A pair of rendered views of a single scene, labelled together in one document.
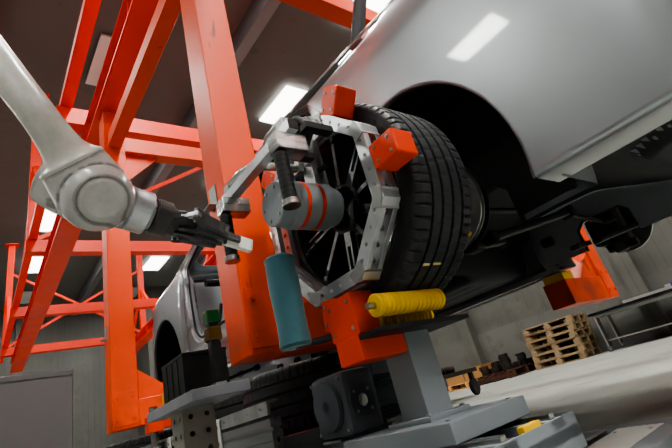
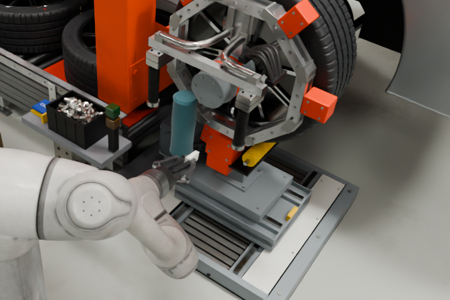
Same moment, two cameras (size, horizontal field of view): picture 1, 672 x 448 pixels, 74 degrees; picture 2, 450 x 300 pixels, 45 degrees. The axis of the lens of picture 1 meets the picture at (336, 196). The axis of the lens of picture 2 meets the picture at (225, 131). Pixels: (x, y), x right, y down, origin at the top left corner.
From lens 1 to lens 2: 166 cm
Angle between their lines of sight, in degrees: 66
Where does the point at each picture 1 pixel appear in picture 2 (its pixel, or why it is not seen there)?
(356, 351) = (222, 169)
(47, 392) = not seen: outside the picture
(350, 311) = (229, 152)
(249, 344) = (127, 106)
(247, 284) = (132, 61)
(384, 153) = (313, 114)
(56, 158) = (169, 262)
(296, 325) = (188, 148)
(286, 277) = (191, 120)
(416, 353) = not seen: hidden behind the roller
